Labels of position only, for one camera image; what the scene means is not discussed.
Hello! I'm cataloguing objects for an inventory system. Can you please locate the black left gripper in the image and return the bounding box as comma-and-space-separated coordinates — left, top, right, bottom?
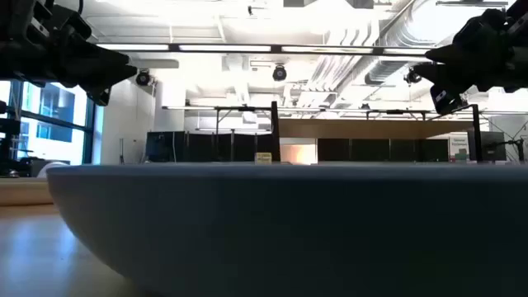
0, 0, 139, 107

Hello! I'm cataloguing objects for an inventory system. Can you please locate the linear ceiling light track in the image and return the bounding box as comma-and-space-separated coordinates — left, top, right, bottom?
95, 42, 432, 57

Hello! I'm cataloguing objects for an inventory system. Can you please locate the white cylinder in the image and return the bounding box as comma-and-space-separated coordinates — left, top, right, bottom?
36, 161, 69, 179

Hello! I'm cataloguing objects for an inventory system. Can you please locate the blue plate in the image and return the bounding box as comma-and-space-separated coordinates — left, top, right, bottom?
46, 163, 528, 297

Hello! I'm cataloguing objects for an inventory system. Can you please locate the dark background monitor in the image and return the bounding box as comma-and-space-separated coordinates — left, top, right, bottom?
468, 130, 507, 162

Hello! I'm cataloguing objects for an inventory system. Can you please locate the black equipment stand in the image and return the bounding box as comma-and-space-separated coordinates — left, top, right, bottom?
0, 101, 50, 179

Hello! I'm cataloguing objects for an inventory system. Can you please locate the silver ventilation duct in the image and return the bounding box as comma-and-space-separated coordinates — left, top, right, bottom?
365, 0, 459, 86

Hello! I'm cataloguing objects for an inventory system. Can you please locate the white and green sign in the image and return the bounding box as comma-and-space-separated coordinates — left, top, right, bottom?
449, 135, 470, 163

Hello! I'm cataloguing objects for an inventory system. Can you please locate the black partition panel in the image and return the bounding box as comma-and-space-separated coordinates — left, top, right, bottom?
317, 138, 450, 163
144, 130, 276, 163

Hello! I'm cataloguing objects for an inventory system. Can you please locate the black metal station frame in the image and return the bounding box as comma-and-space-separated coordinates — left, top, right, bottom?
365, 108, 434, 121
163, 105, 273, 162

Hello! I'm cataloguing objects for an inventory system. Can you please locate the black tripod stand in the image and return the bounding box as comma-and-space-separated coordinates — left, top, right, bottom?
493, 138, 527, 163

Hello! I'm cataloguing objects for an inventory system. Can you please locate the large glass window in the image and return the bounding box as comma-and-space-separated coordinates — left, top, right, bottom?
0, 80, 98, 166

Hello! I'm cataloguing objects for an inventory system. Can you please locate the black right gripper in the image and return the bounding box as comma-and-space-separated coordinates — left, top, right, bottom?
412, 7, 528, 116

